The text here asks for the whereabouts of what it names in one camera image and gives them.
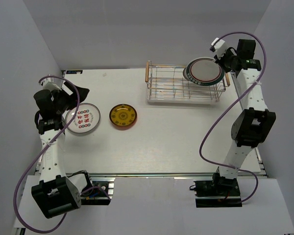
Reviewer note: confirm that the white plate green rim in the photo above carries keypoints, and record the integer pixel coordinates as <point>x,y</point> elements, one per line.
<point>203,71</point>

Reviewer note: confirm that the white plate red lettering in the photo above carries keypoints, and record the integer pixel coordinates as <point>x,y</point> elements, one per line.
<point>86,120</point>

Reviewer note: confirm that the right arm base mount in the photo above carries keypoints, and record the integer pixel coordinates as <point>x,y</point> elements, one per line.
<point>219,192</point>

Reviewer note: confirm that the black label sticker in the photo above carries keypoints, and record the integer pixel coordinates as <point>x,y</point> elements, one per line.
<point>74,71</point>

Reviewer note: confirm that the yellow patterned plate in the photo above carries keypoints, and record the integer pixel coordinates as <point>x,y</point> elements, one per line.
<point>123,111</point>

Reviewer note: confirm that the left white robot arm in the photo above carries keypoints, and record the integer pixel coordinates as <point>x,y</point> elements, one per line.
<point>56,193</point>

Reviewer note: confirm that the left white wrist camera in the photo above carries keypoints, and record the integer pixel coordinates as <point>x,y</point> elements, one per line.
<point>51,84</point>

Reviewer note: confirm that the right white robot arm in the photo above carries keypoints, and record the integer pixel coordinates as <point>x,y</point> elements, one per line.
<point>254,123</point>

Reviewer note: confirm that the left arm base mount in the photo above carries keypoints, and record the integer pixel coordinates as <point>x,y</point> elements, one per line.
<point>99,191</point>

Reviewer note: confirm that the metal wire dish rack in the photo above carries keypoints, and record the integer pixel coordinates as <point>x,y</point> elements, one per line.
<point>166,84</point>

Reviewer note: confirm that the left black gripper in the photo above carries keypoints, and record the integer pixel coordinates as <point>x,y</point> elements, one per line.
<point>74,101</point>

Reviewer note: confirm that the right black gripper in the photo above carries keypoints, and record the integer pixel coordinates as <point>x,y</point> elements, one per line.
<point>220,60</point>

